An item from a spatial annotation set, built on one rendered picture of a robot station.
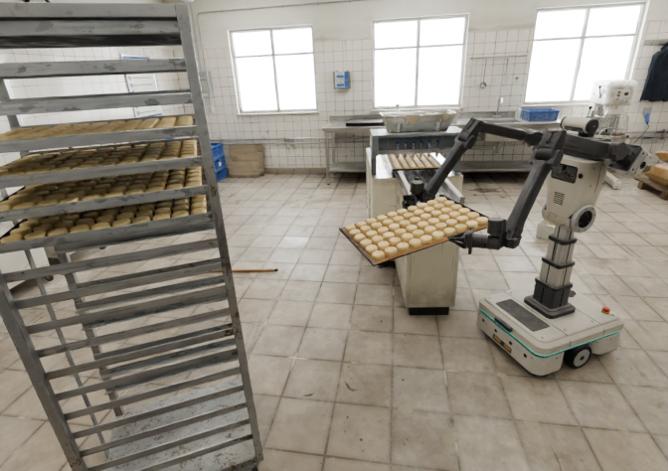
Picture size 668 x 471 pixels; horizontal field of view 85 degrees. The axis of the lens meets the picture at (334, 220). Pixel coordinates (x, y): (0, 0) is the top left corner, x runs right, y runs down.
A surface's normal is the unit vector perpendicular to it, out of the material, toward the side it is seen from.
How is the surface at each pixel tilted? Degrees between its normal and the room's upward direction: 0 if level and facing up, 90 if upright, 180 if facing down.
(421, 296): 90
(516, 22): 90
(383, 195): 90
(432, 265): 90
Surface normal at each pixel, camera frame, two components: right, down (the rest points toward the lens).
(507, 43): -0.16, 0.37
